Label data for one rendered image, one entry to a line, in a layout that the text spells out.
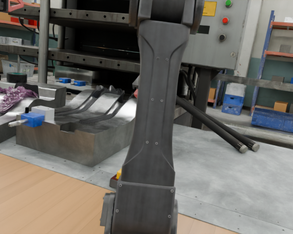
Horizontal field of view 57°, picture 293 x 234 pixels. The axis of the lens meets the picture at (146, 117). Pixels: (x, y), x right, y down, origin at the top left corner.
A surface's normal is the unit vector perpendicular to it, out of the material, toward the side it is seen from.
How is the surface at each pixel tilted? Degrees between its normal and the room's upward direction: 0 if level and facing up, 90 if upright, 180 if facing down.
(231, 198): 0
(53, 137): 90
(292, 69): 90
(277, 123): 93
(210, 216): 0
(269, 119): 93
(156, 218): 73
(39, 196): 0
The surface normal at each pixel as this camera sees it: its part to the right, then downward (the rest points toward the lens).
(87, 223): 0.12, -0.97
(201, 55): -0.38, 0.17
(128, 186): 0.05, -0.10
